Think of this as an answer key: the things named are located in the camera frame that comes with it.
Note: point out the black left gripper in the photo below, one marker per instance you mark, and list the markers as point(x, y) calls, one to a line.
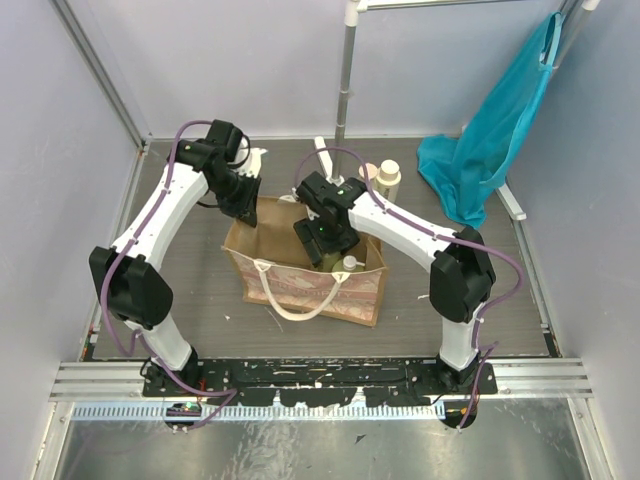
point(245, 198)

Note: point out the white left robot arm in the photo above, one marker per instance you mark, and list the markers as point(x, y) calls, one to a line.
point(135, 300)

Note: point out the teal fabric bag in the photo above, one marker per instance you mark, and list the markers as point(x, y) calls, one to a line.
point(465, 171)

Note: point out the black mounting base plate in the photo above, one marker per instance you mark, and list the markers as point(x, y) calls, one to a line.
point(322, 382)

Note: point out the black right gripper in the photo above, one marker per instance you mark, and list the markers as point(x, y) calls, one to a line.
point(308, 230)

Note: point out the green pump bottle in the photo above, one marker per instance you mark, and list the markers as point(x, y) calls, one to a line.
point(348, 264)

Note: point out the grey metal rack pole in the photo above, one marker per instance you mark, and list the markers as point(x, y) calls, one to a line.
point(351, 23)

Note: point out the green bottle beige round cap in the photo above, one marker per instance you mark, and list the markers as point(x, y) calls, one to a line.
point(328, 262)

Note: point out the cream white bottle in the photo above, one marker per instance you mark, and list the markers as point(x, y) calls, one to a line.
point(388, 180)

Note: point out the white right rack foot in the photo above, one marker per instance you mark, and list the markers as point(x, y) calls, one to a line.
point(509, 201)

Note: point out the green bottle flip cap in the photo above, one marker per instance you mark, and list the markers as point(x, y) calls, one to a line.
point(368, 172)

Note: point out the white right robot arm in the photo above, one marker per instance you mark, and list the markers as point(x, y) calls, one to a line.
point(461, 274)

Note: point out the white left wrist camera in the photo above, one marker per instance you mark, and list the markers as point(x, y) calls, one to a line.
point(249, 161)

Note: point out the brown canvas tote bag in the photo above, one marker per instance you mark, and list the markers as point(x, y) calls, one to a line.
point(275, 270)

